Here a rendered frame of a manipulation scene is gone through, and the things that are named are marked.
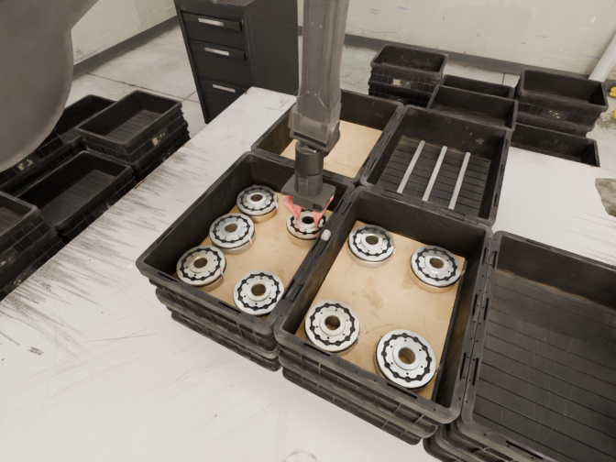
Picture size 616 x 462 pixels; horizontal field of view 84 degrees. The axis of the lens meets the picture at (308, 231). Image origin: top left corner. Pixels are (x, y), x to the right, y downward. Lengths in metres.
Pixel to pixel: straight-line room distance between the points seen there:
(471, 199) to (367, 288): 0.41
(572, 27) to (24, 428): 3.98
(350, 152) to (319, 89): 0.53
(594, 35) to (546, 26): 0.36
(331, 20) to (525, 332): 0.65
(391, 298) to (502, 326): 0.22
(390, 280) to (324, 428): 0.32
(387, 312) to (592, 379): 0.37
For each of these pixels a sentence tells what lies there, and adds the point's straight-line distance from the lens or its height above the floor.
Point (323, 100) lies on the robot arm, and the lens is 0.56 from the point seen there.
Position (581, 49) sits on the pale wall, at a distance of 3.94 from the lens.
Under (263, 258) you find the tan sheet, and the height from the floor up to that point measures 0.83.
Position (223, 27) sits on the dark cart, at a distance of 2.18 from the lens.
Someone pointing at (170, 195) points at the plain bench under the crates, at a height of 0.70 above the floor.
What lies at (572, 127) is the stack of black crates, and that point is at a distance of 2.29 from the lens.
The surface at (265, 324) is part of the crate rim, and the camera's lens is 0.58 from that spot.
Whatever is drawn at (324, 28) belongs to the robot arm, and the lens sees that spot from 0.50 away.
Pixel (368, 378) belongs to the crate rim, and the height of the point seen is 0.93.
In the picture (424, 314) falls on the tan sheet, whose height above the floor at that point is 0.83.
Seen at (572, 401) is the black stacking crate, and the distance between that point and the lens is 0.79.
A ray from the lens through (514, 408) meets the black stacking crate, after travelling 0.73.
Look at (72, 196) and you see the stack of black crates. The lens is 1.89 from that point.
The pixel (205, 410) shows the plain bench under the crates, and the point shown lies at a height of 0.70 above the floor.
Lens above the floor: 1.46
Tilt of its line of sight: 49 degrees down
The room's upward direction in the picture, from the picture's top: straight up
